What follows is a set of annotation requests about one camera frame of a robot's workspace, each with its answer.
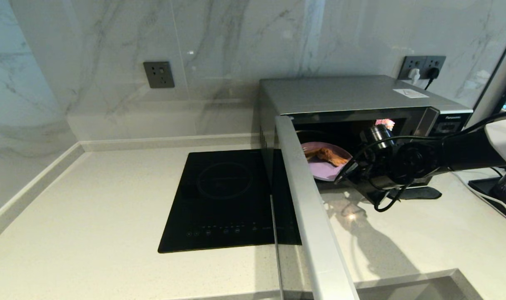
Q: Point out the black power plug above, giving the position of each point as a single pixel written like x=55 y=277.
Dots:
x=433 y=73

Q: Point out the purple plate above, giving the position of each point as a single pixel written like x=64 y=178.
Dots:
x=324 y=171

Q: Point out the orange french fry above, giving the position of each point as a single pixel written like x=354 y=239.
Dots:
x=311 y=152

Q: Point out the grey cabinet door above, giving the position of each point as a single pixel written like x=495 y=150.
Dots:
x=411 y=289

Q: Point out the dark grey cloth pad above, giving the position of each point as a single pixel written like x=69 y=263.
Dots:
x=424 y=193

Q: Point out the dark window frame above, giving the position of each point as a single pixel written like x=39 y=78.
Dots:
x=497 y=83

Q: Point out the grey wall socket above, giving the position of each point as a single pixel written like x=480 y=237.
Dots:
x=437 y=61
x=411 y=62
x=159 y=74

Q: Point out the white paper sticker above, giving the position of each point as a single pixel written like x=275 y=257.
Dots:
x=410 y=93

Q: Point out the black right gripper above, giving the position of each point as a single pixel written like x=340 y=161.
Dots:
x=365 y=175

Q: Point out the silver microwave oven body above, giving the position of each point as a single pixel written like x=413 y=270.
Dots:
x=340 y=93

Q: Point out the black glass microwave door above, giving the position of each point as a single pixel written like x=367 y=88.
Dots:
x=315 y=216

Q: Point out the fried chicken piece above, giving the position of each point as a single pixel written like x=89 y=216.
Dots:
x=332 y=156

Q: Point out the black appliance base tray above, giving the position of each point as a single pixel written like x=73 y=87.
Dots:
x=484 y=185

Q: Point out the white power plug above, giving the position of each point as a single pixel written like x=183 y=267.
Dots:
x=414 y=75

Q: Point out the black induction cooktop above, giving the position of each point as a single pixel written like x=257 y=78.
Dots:
x=224 y=200

